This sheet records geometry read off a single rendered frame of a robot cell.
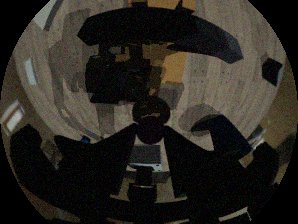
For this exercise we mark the blue ball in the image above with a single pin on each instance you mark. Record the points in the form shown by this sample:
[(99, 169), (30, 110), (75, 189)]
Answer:
[(85, 140)]

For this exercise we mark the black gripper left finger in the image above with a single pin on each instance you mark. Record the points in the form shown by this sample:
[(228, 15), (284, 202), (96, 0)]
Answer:
[(107, 157)]

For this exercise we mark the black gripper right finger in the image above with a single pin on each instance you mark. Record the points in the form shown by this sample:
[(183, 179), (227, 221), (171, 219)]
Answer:
[(188, 163)]

